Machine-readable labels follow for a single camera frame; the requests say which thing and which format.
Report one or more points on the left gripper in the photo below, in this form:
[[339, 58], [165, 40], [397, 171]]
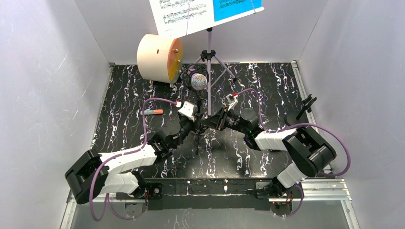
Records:
[[195, 121]]

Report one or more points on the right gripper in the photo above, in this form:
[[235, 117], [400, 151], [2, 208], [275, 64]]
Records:
[[218, 121]]

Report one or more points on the blue mesh microphone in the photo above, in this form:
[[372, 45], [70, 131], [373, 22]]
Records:
[[199, 81]]

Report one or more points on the black tripod mic stand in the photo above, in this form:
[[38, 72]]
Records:
[[186, 79]]

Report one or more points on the black round-base mic stand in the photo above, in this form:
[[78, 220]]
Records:
[[296, 117]]

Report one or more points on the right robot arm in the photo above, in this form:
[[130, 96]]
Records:
[[309, 151]]

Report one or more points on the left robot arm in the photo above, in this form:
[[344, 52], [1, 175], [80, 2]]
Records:
[[100, 173]]

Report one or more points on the orange and grey marker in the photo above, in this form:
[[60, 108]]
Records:
[[152, 112]]

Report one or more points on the silver tripod music stand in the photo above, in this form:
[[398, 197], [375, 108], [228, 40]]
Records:
[[206, 56]]

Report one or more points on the cream and orange drum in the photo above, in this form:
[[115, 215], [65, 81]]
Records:
[[159, 58]]

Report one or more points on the white sheet music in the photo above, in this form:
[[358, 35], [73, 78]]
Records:
[[178, 18]]

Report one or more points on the blue sheet music page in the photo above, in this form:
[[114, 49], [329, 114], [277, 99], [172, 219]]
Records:
[[223, 9]]

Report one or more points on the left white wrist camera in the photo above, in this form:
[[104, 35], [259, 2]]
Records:
[[187, 110]]

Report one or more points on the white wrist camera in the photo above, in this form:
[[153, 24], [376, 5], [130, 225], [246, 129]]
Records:
[[231, 101], [187, 110]]

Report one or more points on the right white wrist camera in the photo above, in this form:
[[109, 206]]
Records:
[[231, 101]]

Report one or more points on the aluminium frame rail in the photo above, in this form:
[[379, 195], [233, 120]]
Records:
[[326, 205]]

